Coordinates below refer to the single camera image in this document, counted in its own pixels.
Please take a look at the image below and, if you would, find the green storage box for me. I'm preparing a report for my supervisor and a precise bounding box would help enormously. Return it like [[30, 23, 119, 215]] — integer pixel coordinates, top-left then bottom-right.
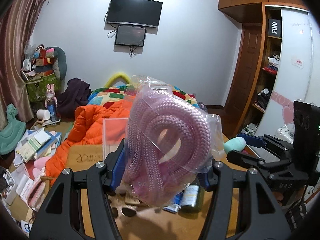
[[25, 74, 61, 102]]

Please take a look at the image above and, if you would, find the teal rocking horse toy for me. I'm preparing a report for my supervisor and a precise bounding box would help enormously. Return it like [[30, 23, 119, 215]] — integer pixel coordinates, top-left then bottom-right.
[[0, 103, 26, 155]]

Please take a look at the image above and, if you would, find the small black wall monitor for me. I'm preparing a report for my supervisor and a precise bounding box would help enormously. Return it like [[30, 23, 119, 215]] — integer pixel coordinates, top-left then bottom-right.
[[115, 25, 146, 47]]

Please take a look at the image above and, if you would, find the blue Max staples box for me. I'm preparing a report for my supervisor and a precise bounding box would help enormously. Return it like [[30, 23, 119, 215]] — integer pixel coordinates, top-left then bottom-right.
[[163, 192, 183, 214]]

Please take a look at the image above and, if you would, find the clear plastic storage box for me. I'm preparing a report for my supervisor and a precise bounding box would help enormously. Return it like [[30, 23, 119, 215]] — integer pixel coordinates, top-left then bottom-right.
[[103, 118, 129, 163]]

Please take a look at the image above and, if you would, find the pink striped curtain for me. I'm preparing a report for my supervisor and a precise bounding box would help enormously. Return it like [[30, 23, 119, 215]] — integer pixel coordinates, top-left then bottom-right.
[[1, 0, 44, 129]]

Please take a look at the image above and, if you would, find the orange puffer jacket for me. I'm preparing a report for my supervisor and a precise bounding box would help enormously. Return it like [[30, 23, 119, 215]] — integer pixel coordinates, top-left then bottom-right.
[[46, 99, 132, 179]]

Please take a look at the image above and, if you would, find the grey plush toy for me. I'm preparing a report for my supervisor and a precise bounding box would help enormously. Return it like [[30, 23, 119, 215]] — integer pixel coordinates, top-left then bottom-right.
[[53, 47, 67, 81]]

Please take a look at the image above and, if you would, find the wooden wardrobe shelf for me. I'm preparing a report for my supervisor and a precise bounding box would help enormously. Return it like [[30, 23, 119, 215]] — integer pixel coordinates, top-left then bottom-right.
[[218, 0, 306, 132]]

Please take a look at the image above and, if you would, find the mint green oval object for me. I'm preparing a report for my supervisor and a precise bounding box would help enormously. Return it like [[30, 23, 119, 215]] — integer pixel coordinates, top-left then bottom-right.
[[223, 137, 246, 154]]

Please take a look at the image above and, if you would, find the white mug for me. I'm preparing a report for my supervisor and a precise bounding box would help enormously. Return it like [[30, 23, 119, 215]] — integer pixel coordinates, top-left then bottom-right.
[[36, 109, 51, 121]]

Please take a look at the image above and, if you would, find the large black wall monitor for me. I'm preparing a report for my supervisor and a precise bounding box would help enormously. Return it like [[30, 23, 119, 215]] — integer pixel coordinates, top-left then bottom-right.
[[106, 0, 163, 28]]

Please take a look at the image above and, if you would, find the dark purple clothing pile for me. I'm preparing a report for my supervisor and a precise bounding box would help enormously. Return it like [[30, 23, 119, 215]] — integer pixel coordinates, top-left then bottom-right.
[[57, 78, 91, 118]]

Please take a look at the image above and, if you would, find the pink bunny figure bottle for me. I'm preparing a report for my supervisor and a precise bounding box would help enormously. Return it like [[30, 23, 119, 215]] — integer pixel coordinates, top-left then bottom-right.
[[44, 83, 57, 121]]

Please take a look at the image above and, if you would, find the black FiiO box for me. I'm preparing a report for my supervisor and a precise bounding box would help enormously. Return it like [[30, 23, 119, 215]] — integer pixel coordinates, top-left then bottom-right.
[[268, 19, 281, 38]]

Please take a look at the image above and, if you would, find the yellow curved pillow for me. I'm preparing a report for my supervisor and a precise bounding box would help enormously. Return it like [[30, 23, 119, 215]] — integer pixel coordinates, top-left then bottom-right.
[[104, 72, 130, 88]]

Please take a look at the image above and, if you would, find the green white label bottle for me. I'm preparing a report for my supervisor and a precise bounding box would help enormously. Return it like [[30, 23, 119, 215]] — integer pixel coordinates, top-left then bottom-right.
[[180, 184, 200, 213]]

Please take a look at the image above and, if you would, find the brown wooden door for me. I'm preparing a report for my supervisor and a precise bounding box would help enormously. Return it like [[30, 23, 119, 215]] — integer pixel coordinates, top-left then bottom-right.
[[223, 24, 262, 137]]

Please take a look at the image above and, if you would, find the stack of books and papers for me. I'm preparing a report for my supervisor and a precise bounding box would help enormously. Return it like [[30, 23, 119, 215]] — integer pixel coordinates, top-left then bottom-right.
[[13, 128, 61, 167]]

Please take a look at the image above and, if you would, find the pink braided rope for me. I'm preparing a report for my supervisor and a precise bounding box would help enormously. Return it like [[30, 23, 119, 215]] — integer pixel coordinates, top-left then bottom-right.
[[119, 75, 227, 208]]

